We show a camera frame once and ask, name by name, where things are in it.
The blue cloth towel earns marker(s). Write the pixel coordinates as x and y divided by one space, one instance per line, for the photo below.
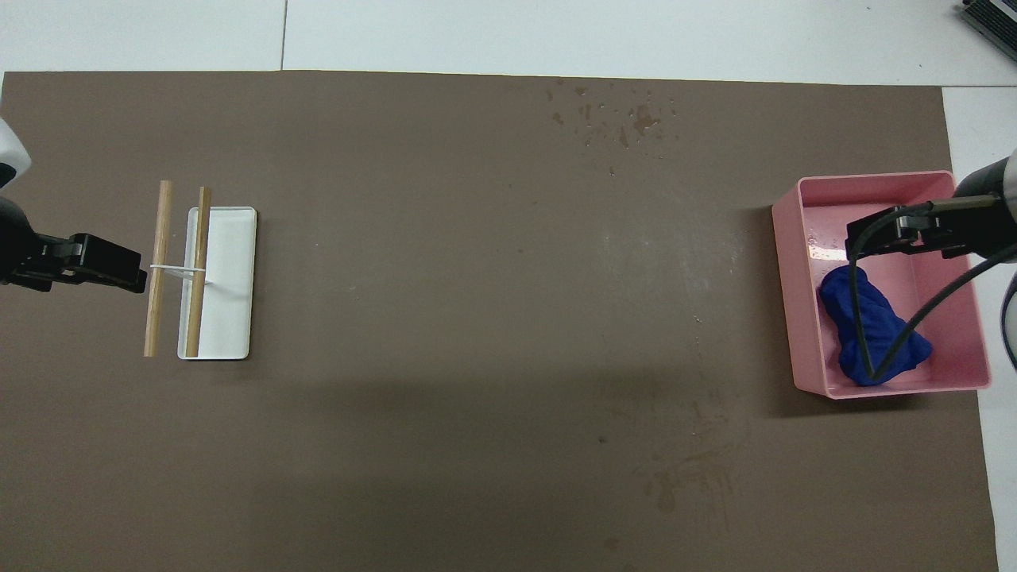
882 334

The white rack base tray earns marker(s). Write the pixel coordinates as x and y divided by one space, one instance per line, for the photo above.
230 278

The grey ribbed device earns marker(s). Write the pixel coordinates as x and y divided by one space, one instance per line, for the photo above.
993 16

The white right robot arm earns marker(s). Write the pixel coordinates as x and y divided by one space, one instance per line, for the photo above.
1013 318

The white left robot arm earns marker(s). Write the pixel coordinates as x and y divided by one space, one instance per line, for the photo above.
9 155

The brown table mat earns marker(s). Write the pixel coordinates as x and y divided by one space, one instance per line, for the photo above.
397 437

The pink plastic bin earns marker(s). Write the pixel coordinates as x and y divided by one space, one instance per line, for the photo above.
953 342

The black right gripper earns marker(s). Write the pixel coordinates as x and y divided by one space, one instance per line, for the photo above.
977 226

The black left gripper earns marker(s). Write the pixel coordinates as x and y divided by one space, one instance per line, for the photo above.
28 254

